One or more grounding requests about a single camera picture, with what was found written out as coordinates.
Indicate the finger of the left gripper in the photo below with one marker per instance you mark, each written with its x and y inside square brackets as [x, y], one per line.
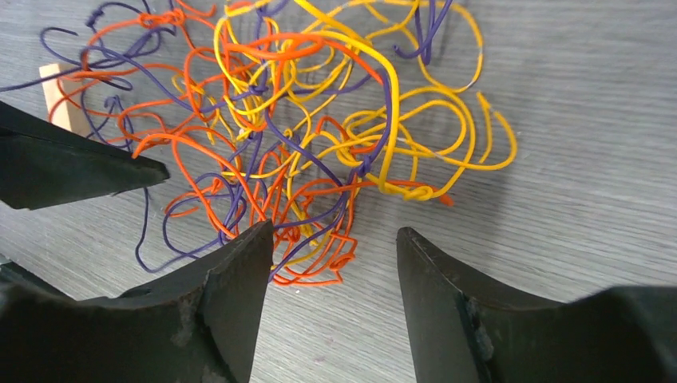
[43, 165]

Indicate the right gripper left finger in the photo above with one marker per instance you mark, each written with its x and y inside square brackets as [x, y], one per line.
[198, 323]

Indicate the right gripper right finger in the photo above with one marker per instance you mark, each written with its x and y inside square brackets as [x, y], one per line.
[465, 326]

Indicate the small wooden block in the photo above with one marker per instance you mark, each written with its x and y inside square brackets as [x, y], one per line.
[65, 114]

